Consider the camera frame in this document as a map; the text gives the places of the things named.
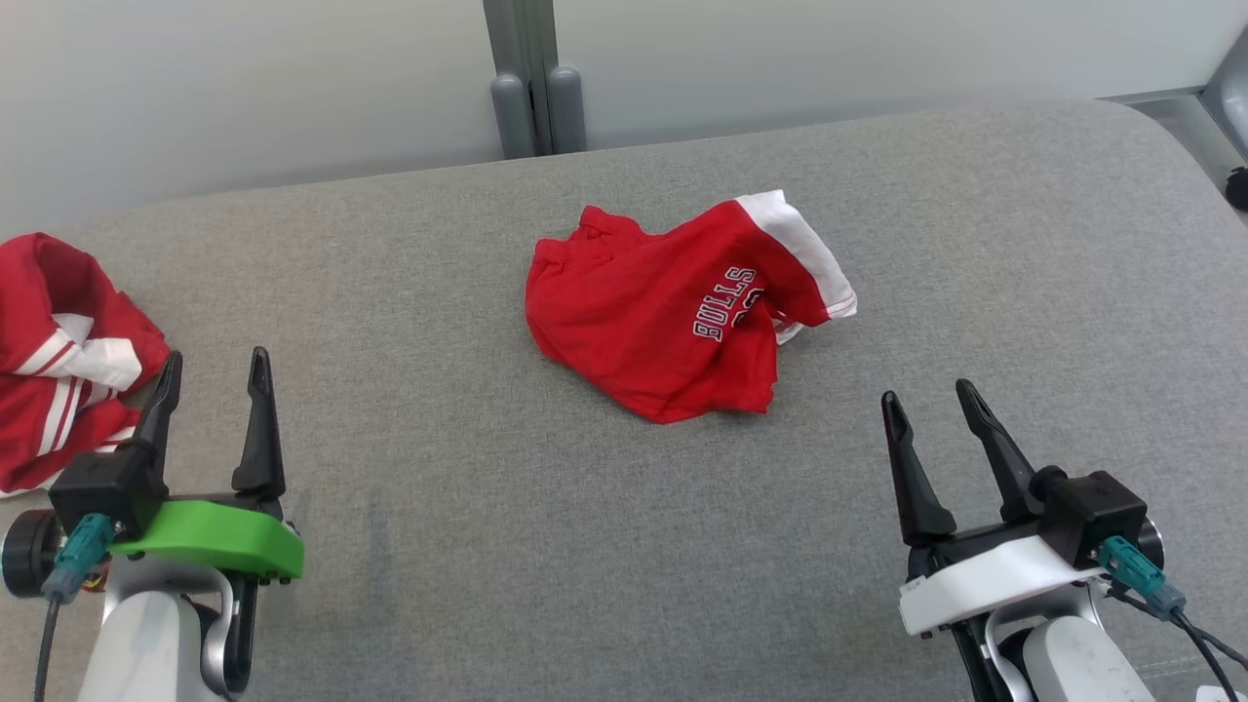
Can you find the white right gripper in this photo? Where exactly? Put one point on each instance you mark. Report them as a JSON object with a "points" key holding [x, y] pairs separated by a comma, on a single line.
{"points": [[985, 580]]}

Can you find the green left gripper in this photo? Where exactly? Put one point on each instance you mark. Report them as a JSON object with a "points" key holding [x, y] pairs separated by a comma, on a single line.
{"points": [[224, 536]]}

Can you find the red Bulls 23 jersey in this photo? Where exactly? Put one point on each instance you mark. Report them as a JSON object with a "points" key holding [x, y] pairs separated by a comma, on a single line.
{"points": [[49, 312]]}

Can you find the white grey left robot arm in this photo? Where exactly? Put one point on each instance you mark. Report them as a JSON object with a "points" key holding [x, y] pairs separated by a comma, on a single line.
{"points": [[146, 643]]}

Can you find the small black wheel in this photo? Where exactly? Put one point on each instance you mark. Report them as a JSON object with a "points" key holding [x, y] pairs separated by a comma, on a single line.
{"points": [[1238, 187]]}

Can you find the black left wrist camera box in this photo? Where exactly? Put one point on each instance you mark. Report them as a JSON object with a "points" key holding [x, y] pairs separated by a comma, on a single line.
{"points": [[102, 487]]}

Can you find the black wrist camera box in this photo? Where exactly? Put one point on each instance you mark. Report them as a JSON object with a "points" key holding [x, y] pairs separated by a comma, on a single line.
{"points": [[102, 487], [1097, 512]]}

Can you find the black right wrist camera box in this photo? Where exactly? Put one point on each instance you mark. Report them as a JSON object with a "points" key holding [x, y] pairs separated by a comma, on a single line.
{"points": [[1097, 512]]}

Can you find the grey double partition post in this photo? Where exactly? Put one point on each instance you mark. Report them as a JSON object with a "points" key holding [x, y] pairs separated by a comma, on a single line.
{"points": [[534, 78]]}

